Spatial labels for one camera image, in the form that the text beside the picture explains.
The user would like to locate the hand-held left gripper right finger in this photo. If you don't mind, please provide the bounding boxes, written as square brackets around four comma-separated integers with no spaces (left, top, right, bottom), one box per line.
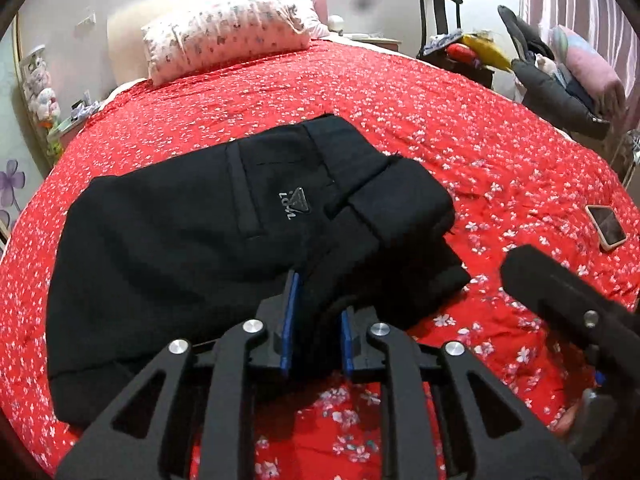
[340,306,582,480]

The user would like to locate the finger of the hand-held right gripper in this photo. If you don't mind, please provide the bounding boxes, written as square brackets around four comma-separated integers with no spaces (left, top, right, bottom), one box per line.
[567,355,626,463]
[500,244,640,357]

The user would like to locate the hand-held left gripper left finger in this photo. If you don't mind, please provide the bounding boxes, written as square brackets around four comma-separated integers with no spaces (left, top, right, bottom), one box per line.
[55,269,302,480]

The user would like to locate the black pants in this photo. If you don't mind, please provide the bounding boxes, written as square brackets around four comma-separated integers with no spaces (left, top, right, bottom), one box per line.
[45,113,472,429]

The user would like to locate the smartphone in light case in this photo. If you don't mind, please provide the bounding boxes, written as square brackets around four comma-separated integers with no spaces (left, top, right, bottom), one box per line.
[585,204,629,253]

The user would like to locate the red floral blanket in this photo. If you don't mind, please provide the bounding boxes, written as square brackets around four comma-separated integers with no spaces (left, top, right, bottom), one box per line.
[0,37,640,480]

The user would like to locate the pile of clothes and blankets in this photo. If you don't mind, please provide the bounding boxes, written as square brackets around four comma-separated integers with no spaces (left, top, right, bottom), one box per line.
[497,5,614,141]

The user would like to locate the folded pink blanket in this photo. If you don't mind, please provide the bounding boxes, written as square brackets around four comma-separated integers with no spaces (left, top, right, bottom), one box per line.
[549,25,627,117]

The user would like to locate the yellow cloth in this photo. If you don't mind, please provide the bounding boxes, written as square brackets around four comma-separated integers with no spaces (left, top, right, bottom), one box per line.
[460,32,516,74]

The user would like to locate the red plush item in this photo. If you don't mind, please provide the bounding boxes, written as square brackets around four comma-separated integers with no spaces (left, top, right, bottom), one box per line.
[446,42,476,64]

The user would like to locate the blue white cloth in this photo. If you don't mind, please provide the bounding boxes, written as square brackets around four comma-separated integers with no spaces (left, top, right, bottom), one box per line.
[424,30,464,54]

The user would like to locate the black wooden chair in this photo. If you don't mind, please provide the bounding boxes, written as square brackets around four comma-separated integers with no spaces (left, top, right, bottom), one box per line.
[414,0,497,89]

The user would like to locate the pink nightstand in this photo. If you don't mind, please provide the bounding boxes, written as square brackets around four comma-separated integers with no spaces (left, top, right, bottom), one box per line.
[56,92,109,152]

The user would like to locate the wooden nightstand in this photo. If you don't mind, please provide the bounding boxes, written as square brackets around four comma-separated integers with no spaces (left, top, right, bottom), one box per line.
[345,31,404,54]

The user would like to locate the floral print pillow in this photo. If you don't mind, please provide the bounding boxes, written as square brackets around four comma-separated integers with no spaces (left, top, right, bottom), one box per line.
[141,0,324,87]

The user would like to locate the floral glass wardrobe door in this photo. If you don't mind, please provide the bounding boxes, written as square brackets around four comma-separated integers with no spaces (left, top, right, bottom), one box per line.
[0,15,51,243]

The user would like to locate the beige and pink headboard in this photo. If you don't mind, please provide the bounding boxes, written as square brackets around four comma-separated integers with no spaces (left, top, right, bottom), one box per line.
[106,0,329,86]

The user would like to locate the hanging plush toy bunch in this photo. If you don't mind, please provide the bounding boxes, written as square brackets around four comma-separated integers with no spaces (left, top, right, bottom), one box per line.
[21,45,64,157]

